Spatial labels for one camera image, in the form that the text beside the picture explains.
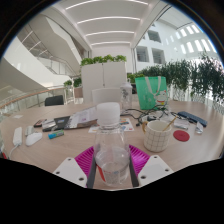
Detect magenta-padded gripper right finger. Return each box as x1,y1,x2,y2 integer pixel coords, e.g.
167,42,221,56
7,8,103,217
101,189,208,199
128,144,174,188

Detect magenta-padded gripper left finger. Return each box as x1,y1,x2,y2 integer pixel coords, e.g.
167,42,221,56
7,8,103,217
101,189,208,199
52,144,98,189

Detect clear plastic water bottle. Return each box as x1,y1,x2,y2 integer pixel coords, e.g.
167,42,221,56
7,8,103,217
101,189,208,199
93,101,132,188

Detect white grid-pattern mug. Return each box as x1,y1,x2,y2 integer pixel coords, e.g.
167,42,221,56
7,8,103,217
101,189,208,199
141,119,173,153

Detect colourful sticker sheet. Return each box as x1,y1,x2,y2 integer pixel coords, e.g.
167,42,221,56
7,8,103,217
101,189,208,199
88,117,135,134

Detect teal highlighter pen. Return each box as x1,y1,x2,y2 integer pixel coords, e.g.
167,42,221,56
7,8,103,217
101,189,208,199
47,129,65,140

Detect open printed booklet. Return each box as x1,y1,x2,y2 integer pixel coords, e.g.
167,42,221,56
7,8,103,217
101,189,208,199
64,106,101,130

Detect black notebook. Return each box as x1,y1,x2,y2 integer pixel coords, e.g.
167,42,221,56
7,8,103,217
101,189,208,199
53,115,73,130

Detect wooden stir stick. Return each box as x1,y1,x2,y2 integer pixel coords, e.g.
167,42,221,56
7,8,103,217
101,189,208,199
162,116,178,132

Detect flat round red coaster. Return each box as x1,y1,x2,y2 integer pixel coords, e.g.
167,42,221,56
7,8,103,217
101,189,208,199
172,129,191,143

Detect white computer mouse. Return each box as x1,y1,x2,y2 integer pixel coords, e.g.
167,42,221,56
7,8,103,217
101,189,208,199
25,131,44,147

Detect small black red case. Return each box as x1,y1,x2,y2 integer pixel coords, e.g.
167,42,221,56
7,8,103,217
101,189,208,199
33,118,48,128

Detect small white device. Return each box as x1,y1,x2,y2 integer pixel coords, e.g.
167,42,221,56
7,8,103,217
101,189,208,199
24,125,35,137

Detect clear tumbler with lid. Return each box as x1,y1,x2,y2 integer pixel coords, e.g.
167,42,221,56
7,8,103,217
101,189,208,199
119,81,134,113

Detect green tote bag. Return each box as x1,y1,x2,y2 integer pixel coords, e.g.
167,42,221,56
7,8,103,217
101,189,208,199
134,75,169,111

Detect dark blue keyboard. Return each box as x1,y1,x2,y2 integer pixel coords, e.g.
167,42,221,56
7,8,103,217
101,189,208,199
177,110,208,128

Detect clear plastic packet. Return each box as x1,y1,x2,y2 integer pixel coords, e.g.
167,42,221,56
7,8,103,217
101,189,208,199
194,121,205,135

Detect black chair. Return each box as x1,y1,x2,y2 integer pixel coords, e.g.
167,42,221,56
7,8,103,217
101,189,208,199
44,94,65,107

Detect white power strip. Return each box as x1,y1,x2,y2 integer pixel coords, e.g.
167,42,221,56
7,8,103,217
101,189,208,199
12,126,23,147

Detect brown planter with green plants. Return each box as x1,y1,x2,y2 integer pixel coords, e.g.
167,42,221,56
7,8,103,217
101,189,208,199
63,77,83,89

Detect low planter with green plants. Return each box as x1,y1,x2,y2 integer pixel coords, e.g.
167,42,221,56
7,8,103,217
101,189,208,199
127,72,146,84

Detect white cabinet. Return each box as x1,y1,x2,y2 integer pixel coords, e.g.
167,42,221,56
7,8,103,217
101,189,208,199
80,61,128,103

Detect glass railing with wooden handrail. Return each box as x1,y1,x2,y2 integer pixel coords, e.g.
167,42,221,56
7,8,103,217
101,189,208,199
0,85,68,114

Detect row of tall green plants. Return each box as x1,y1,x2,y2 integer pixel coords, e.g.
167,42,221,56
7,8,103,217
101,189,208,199
128,54,224,104

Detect green plants atop cabinet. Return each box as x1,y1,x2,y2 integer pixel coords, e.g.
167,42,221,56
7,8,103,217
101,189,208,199
79,54,128,67

